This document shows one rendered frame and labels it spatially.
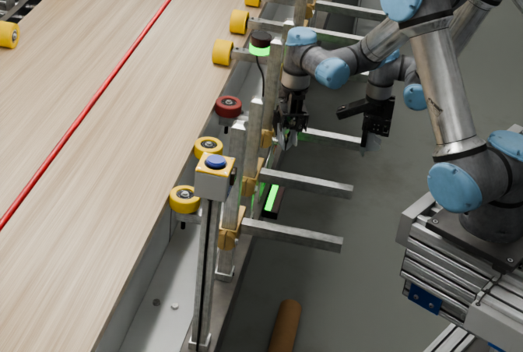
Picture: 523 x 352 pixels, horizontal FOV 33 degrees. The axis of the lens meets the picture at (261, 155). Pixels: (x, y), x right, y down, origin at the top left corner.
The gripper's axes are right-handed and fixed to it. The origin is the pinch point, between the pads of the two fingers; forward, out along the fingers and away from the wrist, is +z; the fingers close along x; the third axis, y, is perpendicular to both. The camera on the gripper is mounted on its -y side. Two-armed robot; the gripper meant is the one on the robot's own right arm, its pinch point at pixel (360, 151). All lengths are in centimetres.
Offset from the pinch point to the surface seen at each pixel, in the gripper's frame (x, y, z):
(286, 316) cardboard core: 3, -16, 74
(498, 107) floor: 205, 66, 83
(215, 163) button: -82, -28, -41
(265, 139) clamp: -8.5, -28.3, -3.6
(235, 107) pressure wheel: -2.3, -39.1, -9.3
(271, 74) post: -5.7, -28.8, -23.9
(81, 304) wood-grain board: -96, -52, -9
